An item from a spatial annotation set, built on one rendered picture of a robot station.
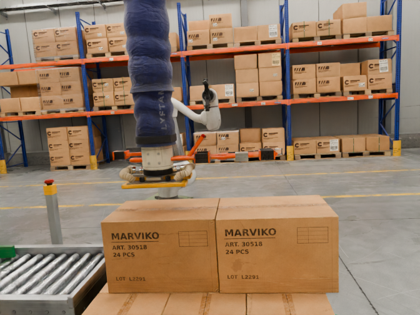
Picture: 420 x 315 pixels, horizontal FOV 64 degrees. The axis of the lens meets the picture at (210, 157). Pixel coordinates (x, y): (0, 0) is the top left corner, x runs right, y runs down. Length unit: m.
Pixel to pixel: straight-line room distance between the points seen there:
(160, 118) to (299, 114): 8.84
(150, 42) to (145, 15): 0.13
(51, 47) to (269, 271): 9.27
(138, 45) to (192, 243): 1.03
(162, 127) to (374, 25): 8.43
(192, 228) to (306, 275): 0.62
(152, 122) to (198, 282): 0.87
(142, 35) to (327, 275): 1.51
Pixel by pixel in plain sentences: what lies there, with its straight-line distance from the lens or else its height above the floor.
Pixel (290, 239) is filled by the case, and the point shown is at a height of 0.83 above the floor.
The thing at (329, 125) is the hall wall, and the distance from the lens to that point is 10.64.
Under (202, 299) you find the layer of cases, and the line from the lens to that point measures 1.83.
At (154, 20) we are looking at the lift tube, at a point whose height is 1.94.
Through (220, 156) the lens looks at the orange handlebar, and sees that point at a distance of 1.80.
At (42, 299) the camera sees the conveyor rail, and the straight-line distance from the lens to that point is 2.02.
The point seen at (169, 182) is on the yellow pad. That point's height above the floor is 1.13.
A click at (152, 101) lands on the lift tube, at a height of 1.55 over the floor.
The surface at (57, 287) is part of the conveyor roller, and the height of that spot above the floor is 0.54.
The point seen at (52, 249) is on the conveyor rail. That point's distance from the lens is 2.69.
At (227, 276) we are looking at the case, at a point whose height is 0.64.
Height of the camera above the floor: 1.50
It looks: 8 degrees down
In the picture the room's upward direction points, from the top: 3 degrees counter-clockwise
